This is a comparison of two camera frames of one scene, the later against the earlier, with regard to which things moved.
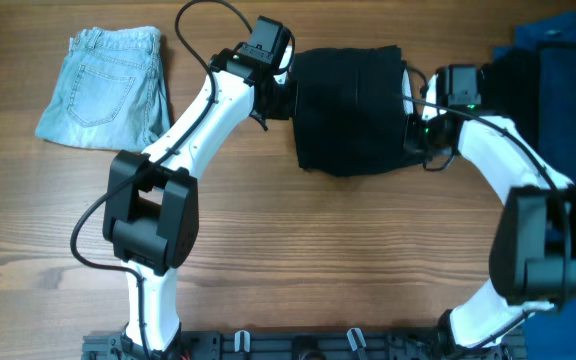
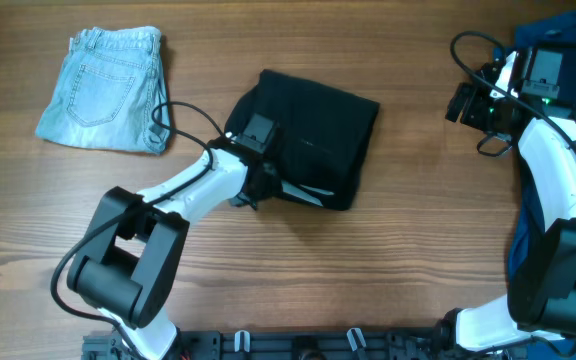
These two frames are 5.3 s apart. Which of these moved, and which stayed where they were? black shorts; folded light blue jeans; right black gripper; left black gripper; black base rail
Moved: right black gripper; black shorts; left black gripper
Stayed: black base rail; folded light blue jeans
